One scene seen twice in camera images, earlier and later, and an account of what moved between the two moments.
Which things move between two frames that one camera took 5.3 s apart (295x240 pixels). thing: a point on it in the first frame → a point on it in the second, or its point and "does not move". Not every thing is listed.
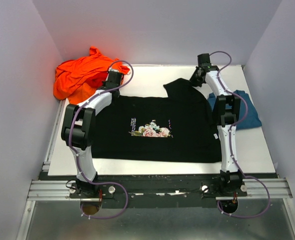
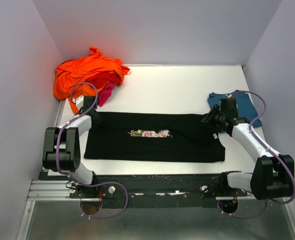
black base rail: (154, 190) does not move
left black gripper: (103, 83) → (100, 118)
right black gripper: (192, 81) → (209, 117)
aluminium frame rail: (46, 190) does not move
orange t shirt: (71, 85) does not move
